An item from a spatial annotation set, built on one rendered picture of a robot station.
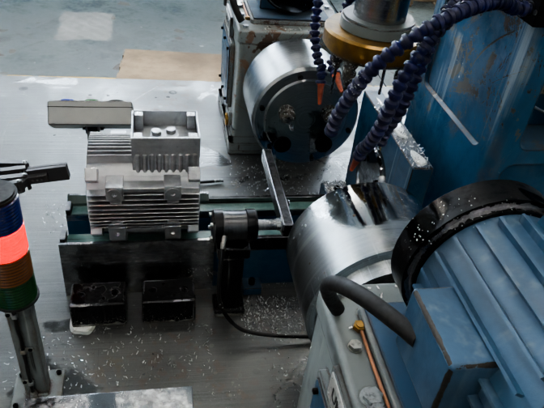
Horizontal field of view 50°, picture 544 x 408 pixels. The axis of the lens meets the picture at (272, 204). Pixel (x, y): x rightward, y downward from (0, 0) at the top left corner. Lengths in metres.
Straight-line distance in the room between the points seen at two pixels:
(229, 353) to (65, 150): 0.80
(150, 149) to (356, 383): 0.57
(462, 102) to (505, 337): 0.71
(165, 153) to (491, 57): 0.59
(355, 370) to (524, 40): 0.58
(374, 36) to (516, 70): 0.23
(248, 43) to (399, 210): 0.73
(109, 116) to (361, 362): 0.80
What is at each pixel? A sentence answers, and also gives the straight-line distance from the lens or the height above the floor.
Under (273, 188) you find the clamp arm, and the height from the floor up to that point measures 1.03.
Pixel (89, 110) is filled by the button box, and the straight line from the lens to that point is 1.28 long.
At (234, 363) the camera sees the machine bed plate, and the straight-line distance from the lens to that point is 1.11.
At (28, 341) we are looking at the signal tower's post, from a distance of 0.99.
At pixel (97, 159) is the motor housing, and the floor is 1.09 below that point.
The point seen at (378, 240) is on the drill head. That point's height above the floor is 1.16.
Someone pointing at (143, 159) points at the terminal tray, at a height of 1.10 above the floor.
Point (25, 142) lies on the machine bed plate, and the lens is 1.72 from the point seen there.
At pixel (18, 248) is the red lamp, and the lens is 0.84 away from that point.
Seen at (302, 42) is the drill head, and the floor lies 1.16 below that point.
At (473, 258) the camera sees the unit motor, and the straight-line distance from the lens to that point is 0.57.
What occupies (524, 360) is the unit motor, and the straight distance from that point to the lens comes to 0.51.
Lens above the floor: 1.68
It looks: 37 degrees down
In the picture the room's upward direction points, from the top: 7 degrees clockwise
